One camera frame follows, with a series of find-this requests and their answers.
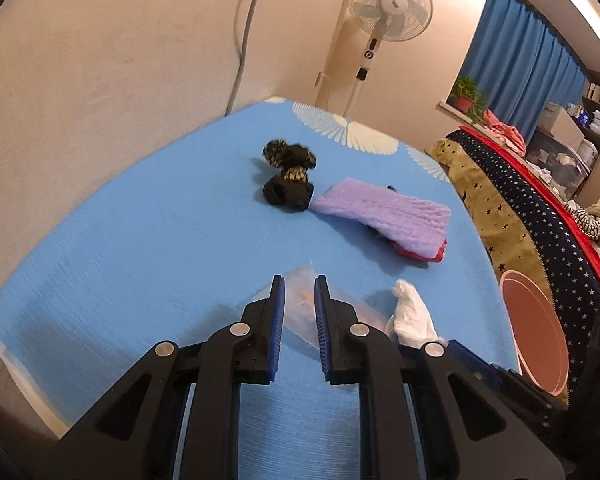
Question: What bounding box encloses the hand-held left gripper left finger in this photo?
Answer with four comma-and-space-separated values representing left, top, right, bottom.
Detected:
45, 275, 286, 480

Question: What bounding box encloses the purple knitted sock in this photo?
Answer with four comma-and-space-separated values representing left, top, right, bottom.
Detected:
312, 177, 453, 256

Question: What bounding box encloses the red blanket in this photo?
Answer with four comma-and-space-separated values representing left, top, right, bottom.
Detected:
457, 125, 600, 291

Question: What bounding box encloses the white windowsill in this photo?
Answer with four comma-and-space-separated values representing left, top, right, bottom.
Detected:
437, 101, 486, 126

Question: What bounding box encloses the navy star blanket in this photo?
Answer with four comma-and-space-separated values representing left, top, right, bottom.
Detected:
445, 129, 600, 401

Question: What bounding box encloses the clear storage box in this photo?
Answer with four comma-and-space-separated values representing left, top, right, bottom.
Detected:
525, 127, 593, 198

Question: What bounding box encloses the grey wall cable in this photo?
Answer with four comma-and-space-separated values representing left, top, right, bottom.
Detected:
226, 0, 271, 116

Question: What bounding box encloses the striped cloth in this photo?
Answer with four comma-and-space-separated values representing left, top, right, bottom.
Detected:
565, 200, 600, 241

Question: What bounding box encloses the white standing fan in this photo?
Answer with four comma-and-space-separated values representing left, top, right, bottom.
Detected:
342, 0, 435, 117

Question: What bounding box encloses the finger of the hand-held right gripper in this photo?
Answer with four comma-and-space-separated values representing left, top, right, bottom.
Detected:
447, 340, 568, 431

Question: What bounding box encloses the clear plastic bag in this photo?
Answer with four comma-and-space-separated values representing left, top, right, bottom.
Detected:
257, 260, 396, 356

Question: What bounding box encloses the pink cloth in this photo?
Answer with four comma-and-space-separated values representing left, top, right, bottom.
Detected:
482, 109, 528, 153

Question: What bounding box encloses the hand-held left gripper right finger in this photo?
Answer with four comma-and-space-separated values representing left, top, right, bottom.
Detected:
314, 275, 566, 480

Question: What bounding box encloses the blue patterned table mat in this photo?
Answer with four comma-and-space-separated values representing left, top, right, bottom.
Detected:
0, 97, 523, 480

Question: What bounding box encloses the pink plastic bucket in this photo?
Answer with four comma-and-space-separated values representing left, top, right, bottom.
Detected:
499, 270, 570, 395

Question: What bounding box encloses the white table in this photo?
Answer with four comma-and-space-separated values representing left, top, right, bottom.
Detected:
0, 327, 71, 436

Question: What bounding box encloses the white tissue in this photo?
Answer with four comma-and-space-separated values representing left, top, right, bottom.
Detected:
385, 279, 448, 348

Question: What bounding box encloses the black and gold cloth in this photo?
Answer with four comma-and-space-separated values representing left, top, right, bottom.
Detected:
252, 140, 317, 212

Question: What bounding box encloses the yellow star bed sheet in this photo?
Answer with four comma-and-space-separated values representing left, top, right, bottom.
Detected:
425, 139, 551, 311

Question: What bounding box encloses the blue curtain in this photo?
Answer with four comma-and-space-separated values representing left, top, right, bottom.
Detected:
462, 0, 591, 146

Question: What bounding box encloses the potted green plant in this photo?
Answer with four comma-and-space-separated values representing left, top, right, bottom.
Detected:
450, 76, 488, 123

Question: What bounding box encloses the cardboard box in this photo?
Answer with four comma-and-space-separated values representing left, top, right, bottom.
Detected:
537, 101, 586, 146

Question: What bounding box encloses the red fabric item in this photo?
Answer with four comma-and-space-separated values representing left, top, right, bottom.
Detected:
392, 239, 448, 264

